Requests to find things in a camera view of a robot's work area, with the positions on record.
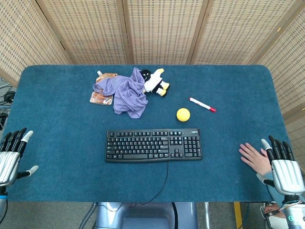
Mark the black floor cable bundle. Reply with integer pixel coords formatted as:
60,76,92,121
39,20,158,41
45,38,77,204
0,84,17,107

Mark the thick black base cable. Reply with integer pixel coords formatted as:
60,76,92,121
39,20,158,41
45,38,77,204
171,202,180,229

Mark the black computer keyboard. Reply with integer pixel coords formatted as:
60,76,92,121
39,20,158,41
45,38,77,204
104,128,203,164

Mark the yellow ball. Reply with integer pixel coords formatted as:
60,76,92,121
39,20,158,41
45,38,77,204
176,108,191,123

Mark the purple cloth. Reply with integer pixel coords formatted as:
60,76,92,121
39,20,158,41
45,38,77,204
92,67,149,119

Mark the light blue sleeved forearm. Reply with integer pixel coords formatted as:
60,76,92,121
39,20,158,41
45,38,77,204
258,171,285,210

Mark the orange spouted pouch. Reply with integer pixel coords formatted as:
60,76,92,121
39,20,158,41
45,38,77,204
90,70,119,105

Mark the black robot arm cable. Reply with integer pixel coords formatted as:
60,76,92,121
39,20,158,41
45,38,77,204
261,202,288,217

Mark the black white plush toy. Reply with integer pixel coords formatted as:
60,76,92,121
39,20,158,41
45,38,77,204
140,68,171,97

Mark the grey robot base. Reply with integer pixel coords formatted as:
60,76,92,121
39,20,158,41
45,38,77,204
94,202,198,229

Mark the bamboo folding screen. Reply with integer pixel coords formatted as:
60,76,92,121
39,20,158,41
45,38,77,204
0,0,305,167

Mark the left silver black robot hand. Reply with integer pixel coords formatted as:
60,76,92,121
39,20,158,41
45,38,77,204
0,127,39,187

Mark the white red marker pen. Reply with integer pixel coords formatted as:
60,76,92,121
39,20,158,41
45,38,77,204
189,97,217,113

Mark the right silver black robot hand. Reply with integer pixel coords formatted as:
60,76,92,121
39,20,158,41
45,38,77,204
256,135,305,198

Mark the blue table mat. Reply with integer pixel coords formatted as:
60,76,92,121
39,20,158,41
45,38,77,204
1,64,298,203

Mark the bare person hand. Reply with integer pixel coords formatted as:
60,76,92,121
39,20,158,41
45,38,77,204
239,143,272,177

